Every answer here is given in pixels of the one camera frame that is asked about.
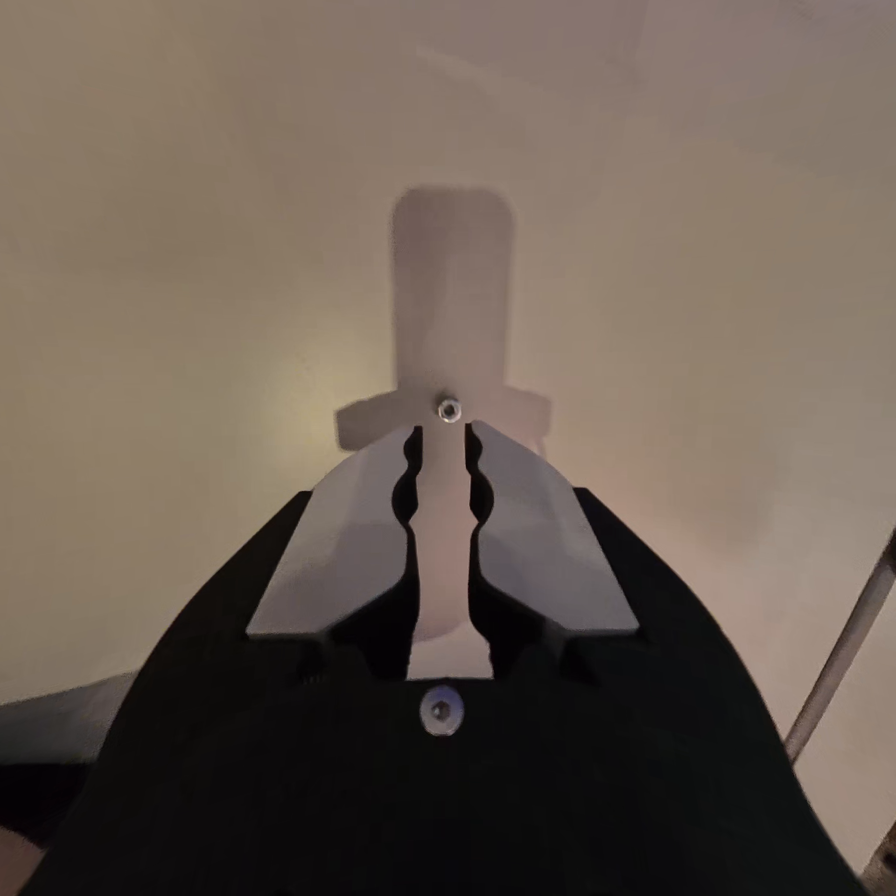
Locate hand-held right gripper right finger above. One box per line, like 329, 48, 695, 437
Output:
464, 420, 639, 679

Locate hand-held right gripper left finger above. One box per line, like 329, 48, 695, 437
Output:
246, 423, 424, 679

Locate grey metal bar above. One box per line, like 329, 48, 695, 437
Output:
783, 525, 896, 765

